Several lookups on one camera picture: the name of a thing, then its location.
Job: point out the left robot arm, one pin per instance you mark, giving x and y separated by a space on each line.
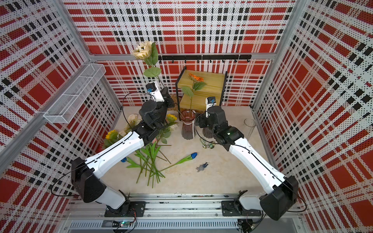
86 174

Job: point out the orange gerbera flower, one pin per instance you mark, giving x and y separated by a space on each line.
197 85

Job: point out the green keychain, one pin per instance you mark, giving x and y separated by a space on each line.
207 144

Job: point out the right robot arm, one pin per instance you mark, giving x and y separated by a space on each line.
281 191

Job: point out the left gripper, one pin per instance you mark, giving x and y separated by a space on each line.
167 98

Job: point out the cream rose flower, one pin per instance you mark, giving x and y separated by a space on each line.
148 53

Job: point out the bamboo two-tier shelf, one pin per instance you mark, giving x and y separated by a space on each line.
215 87

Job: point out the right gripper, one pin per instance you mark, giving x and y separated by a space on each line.
202 118

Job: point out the black hook rail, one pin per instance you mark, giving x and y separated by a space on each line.
203 57

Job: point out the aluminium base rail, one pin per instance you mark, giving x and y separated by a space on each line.
177 213

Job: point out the brown ribbed glass vase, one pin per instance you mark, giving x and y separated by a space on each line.
207 133

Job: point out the yellow flower back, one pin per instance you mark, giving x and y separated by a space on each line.
171 118

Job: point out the white rose in pile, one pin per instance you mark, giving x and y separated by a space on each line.
132 121

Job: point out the pink ribbed glass vase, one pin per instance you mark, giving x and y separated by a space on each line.
188 127

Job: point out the clear glass vase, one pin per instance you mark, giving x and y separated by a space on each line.
250 126

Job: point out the white wire wall basket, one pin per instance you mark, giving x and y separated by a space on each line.
67 105

